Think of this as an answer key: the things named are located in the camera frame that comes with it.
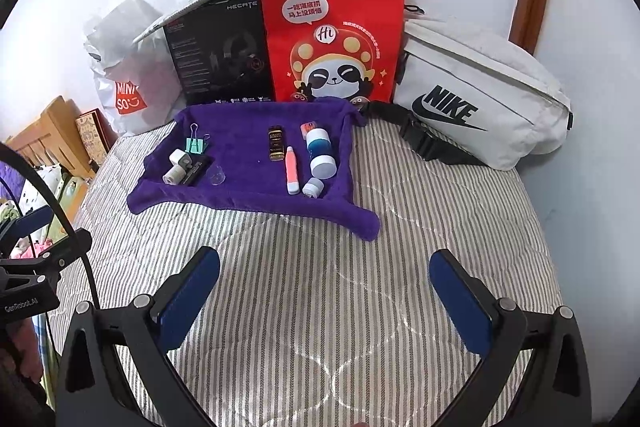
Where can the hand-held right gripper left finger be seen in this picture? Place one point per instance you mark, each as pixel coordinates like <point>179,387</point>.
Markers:
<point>190,297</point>

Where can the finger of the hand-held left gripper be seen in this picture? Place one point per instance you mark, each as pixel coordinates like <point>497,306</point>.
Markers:
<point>27,223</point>
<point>62,249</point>

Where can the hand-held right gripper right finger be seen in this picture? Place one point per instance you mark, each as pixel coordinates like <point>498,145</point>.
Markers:
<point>460,302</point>

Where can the clear plastic cup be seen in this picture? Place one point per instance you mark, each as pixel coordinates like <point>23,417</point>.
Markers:
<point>217,178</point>

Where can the white jar with green label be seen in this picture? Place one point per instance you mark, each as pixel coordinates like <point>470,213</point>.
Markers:
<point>172,174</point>

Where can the black lighter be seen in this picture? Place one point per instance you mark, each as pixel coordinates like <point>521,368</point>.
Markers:
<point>196,171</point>

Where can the green binder clip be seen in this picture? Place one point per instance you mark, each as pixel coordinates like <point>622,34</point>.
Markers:
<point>192,146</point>

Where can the pink lip balm tube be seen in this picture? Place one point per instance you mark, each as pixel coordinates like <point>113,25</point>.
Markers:
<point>291,172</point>

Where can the small white and blue container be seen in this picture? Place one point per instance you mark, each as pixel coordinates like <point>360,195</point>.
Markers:
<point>312,187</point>

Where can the small brown bottle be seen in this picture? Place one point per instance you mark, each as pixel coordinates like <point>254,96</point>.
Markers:
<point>276,144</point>

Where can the white and blue bottle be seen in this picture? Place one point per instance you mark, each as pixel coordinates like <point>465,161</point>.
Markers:
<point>320,149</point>

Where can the small jar with orange label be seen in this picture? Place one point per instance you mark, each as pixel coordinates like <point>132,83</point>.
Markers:
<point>307,128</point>

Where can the pile of colourful clothes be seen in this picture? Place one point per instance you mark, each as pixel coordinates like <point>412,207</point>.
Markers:
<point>50,179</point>

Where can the light blue cloth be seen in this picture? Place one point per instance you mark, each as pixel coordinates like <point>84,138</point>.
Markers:
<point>46,357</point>

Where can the striped quilted mattress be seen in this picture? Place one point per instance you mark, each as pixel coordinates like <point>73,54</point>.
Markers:
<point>325,317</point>

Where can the purple towel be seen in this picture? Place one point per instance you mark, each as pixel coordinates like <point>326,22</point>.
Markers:
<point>240,157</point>

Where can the white plastic shopping bag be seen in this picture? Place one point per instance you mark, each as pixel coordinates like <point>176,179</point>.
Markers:
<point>125,57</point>

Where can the white waist bag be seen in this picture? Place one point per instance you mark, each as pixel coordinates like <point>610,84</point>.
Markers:
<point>500,72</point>

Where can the black headset box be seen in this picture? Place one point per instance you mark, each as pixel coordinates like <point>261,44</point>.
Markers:
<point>210,57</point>

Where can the red panda paper bag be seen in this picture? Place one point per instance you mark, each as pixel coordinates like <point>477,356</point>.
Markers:
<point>360,17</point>

